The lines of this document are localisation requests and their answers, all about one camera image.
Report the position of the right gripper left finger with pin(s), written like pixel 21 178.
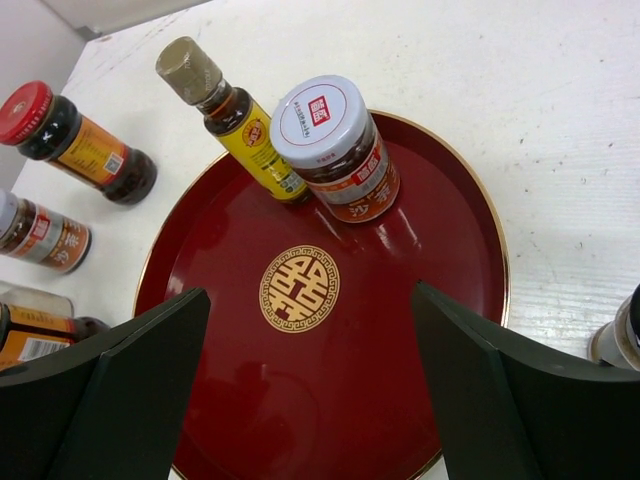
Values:
pixel 110 407

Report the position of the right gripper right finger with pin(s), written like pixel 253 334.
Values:
pixel 509 407

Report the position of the red lid sauce jar front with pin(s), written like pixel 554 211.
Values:
pixel 28 334

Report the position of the red lid sauce jar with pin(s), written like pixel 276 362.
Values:
pixel 28 334
pixel 49 128

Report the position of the yellow label oil bottle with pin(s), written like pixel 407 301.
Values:
pixel 232 116

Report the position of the white lid sauce jar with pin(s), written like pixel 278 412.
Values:
pixel 35 234
pixel 324 130

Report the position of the black cap pepper shaker near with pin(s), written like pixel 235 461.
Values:
pixel 617 342

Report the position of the black cap white shaker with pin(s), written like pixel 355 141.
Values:
pixel 36 299

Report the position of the red round tray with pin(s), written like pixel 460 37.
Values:
pixel 310 368

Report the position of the red lid sauce jar back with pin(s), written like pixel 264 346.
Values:
pixel 49 128

